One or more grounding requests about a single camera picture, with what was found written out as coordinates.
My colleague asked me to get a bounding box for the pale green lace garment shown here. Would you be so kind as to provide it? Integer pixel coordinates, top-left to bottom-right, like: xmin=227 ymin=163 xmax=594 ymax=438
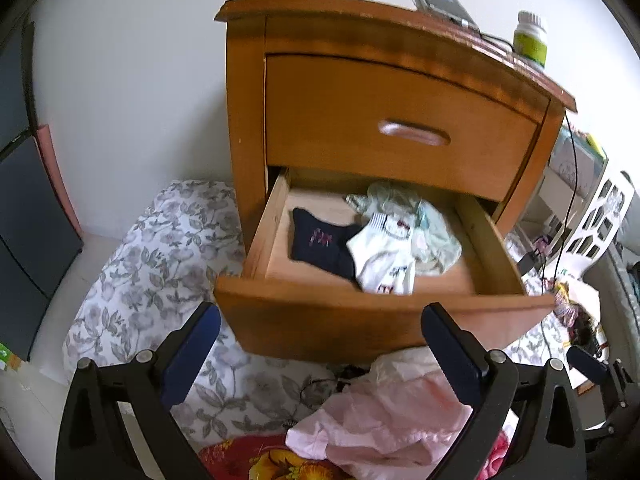
xmin=345 ymin=180 xmax=463 ymax=276

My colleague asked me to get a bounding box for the black fuzzy cloth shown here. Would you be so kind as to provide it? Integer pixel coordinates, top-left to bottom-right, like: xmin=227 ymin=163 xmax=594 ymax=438
xmin=570 ymin=310 xmax=608 ymax=358

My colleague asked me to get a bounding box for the navy sock pink print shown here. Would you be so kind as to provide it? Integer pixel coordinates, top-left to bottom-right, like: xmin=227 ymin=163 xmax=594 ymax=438
xmin=291 ymin=207 xmax=363 ymax=281

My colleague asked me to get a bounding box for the white cartoon print sock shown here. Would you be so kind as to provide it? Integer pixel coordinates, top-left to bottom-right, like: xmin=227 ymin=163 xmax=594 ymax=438
xmin=346 ymin=212 xmax=417 ymax=296

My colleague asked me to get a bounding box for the white lattice basket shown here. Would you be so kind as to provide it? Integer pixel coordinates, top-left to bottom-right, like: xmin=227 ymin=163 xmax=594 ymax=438
xmin=565 ymin=170 xmax=637 ymax=261

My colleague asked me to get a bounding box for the black lace underwear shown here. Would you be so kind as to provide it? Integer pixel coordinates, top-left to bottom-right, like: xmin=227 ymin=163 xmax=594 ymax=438
xmin=295 ymin=362 xmax=373 ymax=413

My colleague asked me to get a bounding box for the white shelf organizer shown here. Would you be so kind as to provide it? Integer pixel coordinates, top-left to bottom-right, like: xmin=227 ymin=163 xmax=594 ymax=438
xmin=520 ymin=160 xmax=576 ymax=256

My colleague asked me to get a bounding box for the grey floral bedsheet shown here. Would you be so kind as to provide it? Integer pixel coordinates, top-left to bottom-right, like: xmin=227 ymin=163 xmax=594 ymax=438
xmin=65 ymin=180 xmax=566 ymax=456

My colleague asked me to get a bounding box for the pale printed book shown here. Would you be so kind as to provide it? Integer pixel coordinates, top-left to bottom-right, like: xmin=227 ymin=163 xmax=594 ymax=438
xmin=550 ymin=125 xmax=608 ymax=186

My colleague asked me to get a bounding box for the white bottle green label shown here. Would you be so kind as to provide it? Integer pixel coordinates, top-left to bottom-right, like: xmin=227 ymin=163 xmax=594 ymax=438
xmin=512 ymin=10 xmax=548 ymax=73

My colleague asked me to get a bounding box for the red floral blanket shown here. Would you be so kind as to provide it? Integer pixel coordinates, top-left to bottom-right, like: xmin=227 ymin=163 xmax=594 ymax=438
xmin=197 ymin=432 xmax=511 ymax=480

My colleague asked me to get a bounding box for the black charger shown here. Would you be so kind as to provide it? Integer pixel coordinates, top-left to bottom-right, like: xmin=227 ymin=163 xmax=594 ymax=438
xmin=516 ymin=251 xmax=540 ymax=277

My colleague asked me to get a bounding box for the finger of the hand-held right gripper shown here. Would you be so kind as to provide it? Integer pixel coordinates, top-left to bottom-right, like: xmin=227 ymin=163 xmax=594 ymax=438
xmin=566 ymin=345 xmax=633 ymax=411

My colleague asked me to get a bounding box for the grey cushion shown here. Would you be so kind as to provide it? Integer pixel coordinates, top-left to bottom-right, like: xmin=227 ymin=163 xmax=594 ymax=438
xmin=582 ymin=240 xmax=640 ymax=411

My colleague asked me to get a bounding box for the pile of colourful trinkets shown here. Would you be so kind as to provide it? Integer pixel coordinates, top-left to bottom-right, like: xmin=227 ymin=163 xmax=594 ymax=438
xmin=550 ymin=277 xmax=583 ymax=331

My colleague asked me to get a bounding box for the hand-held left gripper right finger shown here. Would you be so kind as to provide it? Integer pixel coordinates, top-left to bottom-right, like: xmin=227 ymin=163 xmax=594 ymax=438
xmin=421 ymin=302 xmax=588 ymax=480

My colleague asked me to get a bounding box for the dark blue cabinet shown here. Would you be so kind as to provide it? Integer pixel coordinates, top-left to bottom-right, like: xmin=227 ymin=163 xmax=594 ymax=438
xmin=0 ymin=20 xmax=85 ymax=363

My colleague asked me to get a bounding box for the wooden nightstand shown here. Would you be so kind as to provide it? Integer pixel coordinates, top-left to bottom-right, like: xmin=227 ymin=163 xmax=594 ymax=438
xmin=215 ymin=0 xmax=578 ymax=366

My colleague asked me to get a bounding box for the green printed packet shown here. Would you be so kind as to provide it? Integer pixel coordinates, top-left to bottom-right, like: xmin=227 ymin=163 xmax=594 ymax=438
xmin=0 ymin=344 xmax=23 ymax=372

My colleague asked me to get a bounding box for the pink garment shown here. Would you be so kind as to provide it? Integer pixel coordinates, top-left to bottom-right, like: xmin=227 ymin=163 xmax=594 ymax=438
xmin=285 ymin=347 xmax=496 ymax=480

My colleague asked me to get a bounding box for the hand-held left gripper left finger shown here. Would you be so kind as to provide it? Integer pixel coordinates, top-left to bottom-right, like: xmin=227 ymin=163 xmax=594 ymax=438
xmin=55 ymin=302 xmax=221 ymax=480

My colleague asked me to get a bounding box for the wooden nightstand drawer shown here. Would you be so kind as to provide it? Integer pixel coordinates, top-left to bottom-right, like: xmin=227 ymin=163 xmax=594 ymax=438
xmin=265 ymin=54 xmax=551 ymax=201
xmin=214 ymin=167 xmax=557 ymax=363

